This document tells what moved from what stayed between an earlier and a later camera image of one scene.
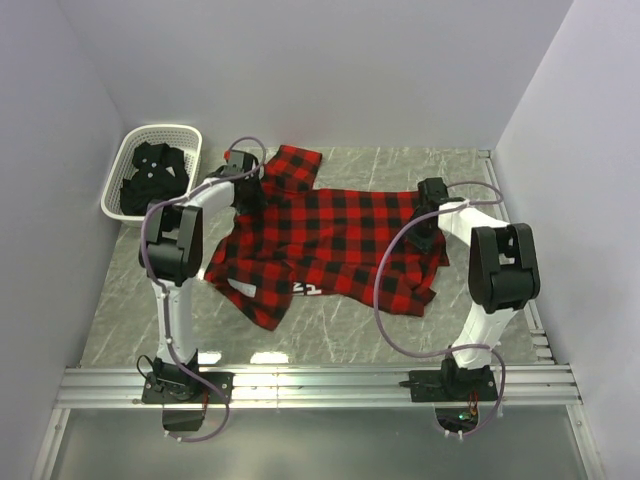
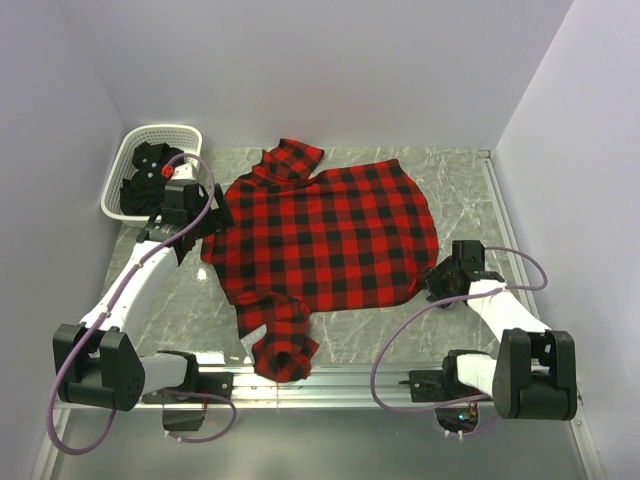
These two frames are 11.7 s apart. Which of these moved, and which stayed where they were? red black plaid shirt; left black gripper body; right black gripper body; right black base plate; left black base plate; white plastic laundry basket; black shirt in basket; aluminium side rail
Moved: left black gripper body; red black plaid shirt; right black gripper body
Stayed: white plastic laundry basket; right black base plate; left black base plate; aluminium side rail; black shirt in basket
